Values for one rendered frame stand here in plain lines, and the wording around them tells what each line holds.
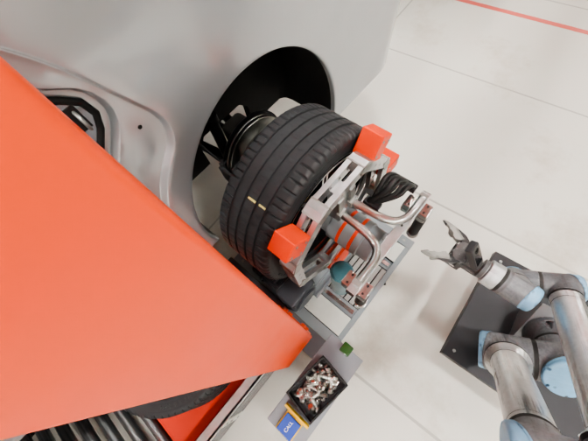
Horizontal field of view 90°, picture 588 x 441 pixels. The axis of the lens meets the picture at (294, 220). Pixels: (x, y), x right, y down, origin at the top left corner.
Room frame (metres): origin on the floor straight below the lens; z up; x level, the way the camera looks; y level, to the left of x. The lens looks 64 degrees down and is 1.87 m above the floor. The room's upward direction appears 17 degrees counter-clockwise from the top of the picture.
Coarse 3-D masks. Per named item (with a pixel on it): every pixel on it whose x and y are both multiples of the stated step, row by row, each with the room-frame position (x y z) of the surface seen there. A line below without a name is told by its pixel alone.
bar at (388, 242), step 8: (424, 192) 0.39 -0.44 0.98; (408, 224) 0.30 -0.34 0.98; (392, 232) 0.29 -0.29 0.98; (400, 232) 0.28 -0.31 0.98; (384, 240) 0.27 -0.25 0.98; (392, 240) 0.26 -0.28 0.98; (384, 248) 0.24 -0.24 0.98; (384, 256) 0.22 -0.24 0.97; (352, 288) 0.16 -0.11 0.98; (352, 296) 0.14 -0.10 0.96
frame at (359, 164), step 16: (352, 160) 0.49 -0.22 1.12; (368, 160) 0.48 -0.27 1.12; (384, 160) 0.54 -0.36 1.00; (336, 176) 0.46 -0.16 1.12; (352, 176) 0.44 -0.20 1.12; (368, 176) 0.58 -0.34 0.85; (320, 192) 0.42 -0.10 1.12; (336, 192) 0.40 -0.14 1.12; (368, 192) 0.56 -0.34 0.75; (304, 208) 0.39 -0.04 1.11; (320, 208) 0.37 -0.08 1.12; (304, 224) 0.36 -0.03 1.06; (320, 224) 0.34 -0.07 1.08; (304, 256) 0.29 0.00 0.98; (320, 256) 0.39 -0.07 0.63; (288, 272) 0.30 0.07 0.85
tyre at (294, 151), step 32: (288, 128) 0.63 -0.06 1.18; (320, 128) 0.62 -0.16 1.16; (352, 128) 0.61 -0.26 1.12; (256, 160) 0.56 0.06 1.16; (288, 160) 0.52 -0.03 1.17; (320, 160) 0.49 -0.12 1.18; (224, 192) 0.54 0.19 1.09; (256, 192) 0.48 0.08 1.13; (288, 192) 0.43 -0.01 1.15; (224, 224) 0.48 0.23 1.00; (256, 224) 0.40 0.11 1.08; (288, 224) 0.38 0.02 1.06; (256, 256) 0.34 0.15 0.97
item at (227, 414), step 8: (256, 376) 0.01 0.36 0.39; (264, 376) 0.00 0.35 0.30; (248, 384) -0.01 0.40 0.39; (256, 384) -0.02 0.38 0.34; (240, 392) -0.03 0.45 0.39; (248, 392) -0.04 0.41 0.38; (232, 400) -0.05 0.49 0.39; (240, 400) -0.06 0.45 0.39; (224, 408) -0.08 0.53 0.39; (232, 408) -0.08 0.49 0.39; (240, 408) -0.10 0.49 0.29; (216, 416) -0.10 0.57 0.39; (224, 416) -0.11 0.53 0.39; (232, 416) -0.12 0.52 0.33; (216, 424) -0.13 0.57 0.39; (224, 424) -0.14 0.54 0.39; (208, 432) -0.15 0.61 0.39; (216, 432) -0.16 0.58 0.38; (200, 440) -0.17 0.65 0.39; (208, 440) -0.18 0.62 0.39
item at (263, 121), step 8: (248, 120) 0.88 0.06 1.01; (256, 120) 0.88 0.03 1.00; (264, 120) 0.89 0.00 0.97; (272, 120) 0.92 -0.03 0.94; (240, 128) 0.86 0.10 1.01; (248, 128) 0.85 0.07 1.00; (256, 128) 0.87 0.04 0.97; (240, 136) 0.82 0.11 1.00; (248, 136) 0.84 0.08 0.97; (232, 144) 0.82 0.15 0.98; (240, 144) 0.81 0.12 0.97; (248, 144) 0.83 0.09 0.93; (232, 152) 0.79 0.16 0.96; (240, 152) 0.80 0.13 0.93; (232, 160) 0.78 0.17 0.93
